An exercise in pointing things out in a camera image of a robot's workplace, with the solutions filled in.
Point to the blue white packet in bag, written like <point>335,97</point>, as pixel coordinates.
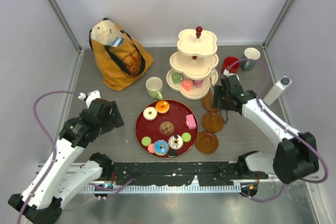
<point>118,41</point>

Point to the salmon pink swirl roll cake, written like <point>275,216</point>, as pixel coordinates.
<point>187,84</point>

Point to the brown wooden coaster top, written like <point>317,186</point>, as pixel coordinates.
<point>207,103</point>

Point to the cream three-tier cake stand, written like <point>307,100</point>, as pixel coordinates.
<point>196,59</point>

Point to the grey blue mug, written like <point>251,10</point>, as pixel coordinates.
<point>250,56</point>

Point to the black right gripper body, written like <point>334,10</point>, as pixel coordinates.
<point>220,99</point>

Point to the red mug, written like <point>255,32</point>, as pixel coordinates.
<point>230,64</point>

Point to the green swirl roll cake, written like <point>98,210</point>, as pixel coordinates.
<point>176,78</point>

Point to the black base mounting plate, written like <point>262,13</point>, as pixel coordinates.
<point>182,173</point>

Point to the metal serving tongs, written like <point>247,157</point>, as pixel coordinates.
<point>224,116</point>

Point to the orange glazed donut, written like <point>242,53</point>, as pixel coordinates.
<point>162,107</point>

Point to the magenta swirl roll cake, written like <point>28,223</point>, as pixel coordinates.
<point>198,83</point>

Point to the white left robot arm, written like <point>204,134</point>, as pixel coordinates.
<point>46,197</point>

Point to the white bottle grey cap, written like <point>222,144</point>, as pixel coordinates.
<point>277,89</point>

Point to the brown wooden coaster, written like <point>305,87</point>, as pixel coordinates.
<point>206,142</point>
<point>212,122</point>
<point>207,103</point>

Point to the pink layered cake slice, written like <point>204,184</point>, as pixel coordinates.
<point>190,122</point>

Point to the black sandwich cookie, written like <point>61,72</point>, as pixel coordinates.
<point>172,153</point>

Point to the pink macaron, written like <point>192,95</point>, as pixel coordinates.
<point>151,148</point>

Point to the blue frosted donut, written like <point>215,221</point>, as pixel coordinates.
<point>161,147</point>

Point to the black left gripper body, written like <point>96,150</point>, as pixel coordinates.
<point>107,125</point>

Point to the white chocolate sprinkle donut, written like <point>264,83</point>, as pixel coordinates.
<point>175,142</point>

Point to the light green mug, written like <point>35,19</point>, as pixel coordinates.
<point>154,87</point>

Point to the brown wooden coaster middle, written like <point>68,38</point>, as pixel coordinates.
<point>212,122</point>

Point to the red round lacquer tray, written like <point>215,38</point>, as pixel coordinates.
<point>166,125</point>

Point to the yellow tote bag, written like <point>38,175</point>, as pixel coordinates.
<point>120,66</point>

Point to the large green macaron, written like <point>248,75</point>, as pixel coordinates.
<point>146,141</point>

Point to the brown wooden coaster bottom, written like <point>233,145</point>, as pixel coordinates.
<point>206,142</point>

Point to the small green macaron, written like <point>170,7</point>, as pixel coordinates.
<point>186,137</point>

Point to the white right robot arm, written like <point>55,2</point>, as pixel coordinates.
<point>296,153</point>

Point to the white frosted donut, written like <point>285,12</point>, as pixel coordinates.
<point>150,113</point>

